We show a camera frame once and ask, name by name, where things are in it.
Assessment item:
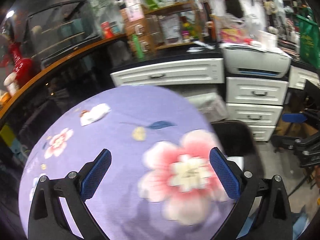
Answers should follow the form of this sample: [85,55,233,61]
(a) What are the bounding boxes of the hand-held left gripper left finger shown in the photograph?
[26,149,112,240]

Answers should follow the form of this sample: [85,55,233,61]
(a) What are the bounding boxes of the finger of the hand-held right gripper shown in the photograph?
[294,134,320,168]

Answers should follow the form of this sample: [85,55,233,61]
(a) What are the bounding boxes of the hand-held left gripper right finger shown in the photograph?
[209,147,293,240]

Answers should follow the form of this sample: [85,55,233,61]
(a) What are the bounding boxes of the black trash bin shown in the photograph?
[211,120,265,180]

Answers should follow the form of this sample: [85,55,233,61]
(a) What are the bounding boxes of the blue chair seat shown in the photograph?
[282,113,308,123]

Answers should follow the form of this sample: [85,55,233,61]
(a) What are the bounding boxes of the purple floral tablecloth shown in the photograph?
[19,85,237,240]

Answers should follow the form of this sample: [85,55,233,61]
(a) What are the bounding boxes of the white crumpled tissue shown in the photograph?
[80,103,111,126]

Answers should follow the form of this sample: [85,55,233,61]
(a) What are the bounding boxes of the white drawer stack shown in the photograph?
[225,76,289,142]

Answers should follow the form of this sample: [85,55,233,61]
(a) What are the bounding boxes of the clear plastic bag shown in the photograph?
[187,92,228,123]

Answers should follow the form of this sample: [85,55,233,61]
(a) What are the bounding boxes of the white desk drawer unit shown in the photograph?
[289,66,320,90]

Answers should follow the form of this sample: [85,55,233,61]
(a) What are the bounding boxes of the white printer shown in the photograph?
[221,42,292,78]

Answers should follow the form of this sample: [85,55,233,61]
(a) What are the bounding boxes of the green shopping bag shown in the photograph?
[296,7,320,67]

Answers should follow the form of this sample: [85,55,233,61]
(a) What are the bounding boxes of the wide white drawer cabinet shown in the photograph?
[110,58,225,88]

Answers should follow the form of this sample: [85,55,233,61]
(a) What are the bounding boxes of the curved wooden counter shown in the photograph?
[0,32,128,120]

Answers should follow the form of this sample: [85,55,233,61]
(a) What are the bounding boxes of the white cup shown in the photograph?
[4,72,20,93]

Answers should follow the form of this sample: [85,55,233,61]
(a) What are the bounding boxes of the red vase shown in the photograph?
[1,42,34,78]

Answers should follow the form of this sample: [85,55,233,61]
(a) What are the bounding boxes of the green bottle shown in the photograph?
[132,34,145,60]

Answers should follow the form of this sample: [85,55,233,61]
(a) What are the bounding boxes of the red tin can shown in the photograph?
[101,21,113,39]

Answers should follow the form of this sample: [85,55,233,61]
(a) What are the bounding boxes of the brown cardboard box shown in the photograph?
[120,7,157,55]

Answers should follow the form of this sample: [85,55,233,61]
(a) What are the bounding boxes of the wooden shelf rack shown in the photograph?
[144,1,203,50]

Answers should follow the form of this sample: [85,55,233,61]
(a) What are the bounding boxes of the dark hanging bag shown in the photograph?
[225,0,244,18]

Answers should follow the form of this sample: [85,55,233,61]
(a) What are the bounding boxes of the pink card box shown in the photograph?
[122,0,144,22]

